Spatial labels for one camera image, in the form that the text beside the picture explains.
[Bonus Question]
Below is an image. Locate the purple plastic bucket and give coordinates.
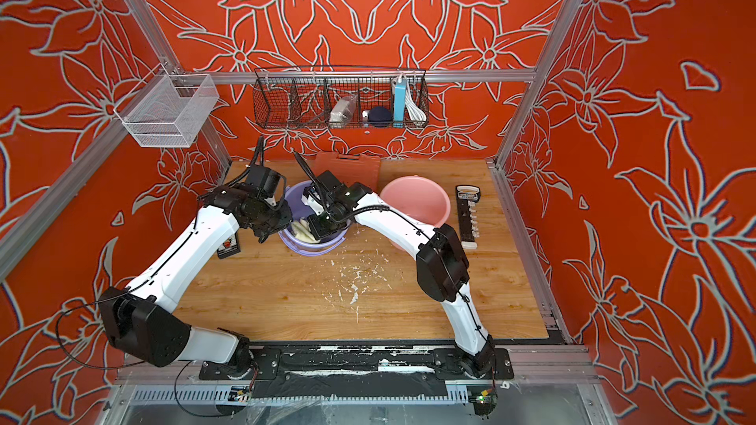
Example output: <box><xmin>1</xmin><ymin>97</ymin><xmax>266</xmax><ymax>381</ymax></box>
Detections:
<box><xmin>279</xmin><ymin>181</ymin><xmax>348</xmax><ymax>257</ymax></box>

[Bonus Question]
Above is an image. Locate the yellow stained cloth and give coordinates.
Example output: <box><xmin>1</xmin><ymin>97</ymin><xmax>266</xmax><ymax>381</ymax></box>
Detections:
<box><xmin>291</xmin><ymin>218</ymin><xmax>320</xmax><ymax>244</ymax></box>

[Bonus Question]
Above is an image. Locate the pink plastic bucket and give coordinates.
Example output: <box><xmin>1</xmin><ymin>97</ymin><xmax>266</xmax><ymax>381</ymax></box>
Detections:
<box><xmin>379</xmin><ymin>175</ymin><xmax>451</xmax><ymax>227</ymax></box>

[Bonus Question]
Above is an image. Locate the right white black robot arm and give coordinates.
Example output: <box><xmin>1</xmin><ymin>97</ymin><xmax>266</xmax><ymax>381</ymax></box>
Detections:
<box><xmin>301</xmin><ymin>182</ymin><xmax>497</xmax><ymax>378</ymax></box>

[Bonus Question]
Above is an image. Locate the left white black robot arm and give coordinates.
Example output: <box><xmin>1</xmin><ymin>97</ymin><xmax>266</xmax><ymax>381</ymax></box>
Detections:
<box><xmin>100</xmin><ymin>186</ymin><xmax>293</xmax><ymax>376</ymax></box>

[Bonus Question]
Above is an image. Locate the small black yellow card device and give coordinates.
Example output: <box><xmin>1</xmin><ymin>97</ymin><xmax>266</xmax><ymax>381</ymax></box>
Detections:
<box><xmin>217</xmin><ymin>233</ymin><xmax>241</xmax><ymax>260</ymax></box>

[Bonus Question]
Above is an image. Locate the dark blue round object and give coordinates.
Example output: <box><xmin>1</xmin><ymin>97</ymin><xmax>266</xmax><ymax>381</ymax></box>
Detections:
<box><xmin>367</xmin><ymin>106</ymin><xmax>393</xmax><ymax>128</ymax></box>

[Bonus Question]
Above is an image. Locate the light blue box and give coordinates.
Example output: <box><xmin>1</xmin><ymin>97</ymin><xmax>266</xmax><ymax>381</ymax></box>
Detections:
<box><xmin>392</xmin><ymin>75</ymin><xmax>407</xmax><ymax>128</ymax></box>

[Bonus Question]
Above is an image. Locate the black wire wall basket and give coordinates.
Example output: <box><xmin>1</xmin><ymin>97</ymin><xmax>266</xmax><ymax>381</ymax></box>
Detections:
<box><xmin>252</xmin><ymin>65</ymin><xmax>430</xmax><ymax>130</ymax></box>

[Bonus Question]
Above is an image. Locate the white cable bundle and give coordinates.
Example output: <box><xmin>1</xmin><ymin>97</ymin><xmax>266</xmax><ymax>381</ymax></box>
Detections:
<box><xmin>404</xmin><ymin>89</ymin><xmax>427</xmax><ymax>128</ymax></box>

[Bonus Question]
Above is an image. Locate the black white handled brush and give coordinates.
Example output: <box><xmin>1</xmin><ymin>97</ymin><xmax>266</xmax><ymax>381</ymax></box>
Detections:
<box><xmin>455</xmin><ymin>185</ymin><xmax>482</xmax><ymax>250</ymax></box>

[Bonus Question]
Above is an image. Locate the white wire mesh basket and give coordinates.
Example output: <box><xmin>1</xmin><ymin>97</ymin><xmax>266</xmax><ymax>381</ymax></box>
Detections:
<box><xmin>116</xmin><ymin>74</ymin><xmax>219</xmax><ymax>149</ymax></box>

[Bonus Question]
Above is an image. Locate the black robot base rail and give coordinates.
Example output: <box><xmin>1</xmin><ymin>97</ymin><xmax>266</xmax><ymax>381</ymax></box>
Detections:
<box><xmin>199</xmin><ymin>342</ymin><xmax>514</xmax><ymax>401</ymax></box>

